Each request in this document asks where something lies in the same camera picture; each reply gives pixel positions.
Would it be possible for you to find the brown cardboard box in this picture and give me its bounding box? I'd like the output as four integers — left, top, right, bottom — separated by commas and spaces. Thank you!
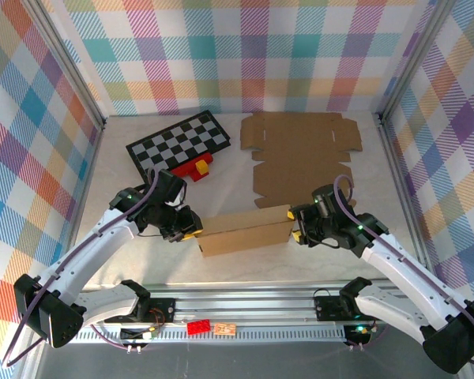
194, 204, 297, 258
239, 111, 363, 210

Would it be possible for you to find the red toy brick shape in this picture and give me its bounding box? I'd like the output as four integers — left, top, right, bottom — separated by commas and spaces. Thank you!
169, 152, 215, 183

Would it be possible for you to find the black grey checkerboard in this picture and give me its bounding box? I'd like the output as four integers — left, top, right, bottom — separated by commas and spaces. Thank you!
125, 110, 232, 178

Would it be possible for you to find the flat red toy brick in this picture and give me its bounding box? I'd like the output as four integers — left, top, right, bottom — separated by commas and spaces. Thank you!
186, 318, 213, 336

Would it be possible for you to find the small black controller board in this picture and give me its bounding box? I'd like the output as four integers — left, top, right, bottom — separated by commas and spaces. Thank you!
344, 323, 373, 345
119, 325, 162, 343

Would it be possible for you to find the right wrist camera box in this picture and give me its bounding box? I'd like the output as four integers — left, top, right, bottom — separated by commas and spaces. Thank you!
310, 184, 344, 215

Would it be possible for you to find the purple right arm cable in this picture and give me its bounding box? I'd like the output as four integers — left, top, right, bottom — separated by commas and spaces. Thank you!
333, 174, 474, 366

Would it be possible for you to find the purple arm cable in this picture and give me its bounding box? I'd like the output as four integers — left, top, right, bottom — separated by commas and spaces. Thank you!
333, 174, 474, 366
2, 167, 161, 368

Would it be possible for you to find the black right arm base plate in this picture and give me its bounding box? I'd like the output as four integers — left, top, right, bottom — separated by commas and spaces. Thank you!
314, 294, 380, 321

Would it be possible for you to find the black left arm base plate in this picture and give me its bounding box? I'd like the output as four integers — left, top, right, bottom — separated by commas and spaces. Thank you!
134, 298, 178, 324

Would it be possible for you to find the aluminium side rail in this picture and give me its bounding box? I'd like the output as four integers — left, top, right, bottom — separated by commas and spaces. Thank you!
377, 114, 439, 277

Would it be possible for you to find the aluminium mounting rail beam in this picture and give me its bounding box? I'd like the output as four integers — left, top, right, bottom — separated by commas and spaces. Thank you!
26, 280, 466, 328

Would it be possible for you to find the white slotted cable duct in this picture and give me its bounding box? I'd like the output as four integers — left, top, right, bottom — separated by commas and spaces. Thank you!
69, 326, 348, 345

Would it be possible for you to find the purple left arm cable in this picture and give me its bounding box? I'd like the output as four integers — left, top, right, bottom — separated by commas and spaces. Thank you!
2, 167, 161, 368

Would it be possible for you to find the aluminium frame post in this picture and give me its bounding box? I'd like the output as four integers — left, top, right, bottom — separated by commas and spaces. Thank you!
377, 0, 457, 123
21, 0, 107, 130

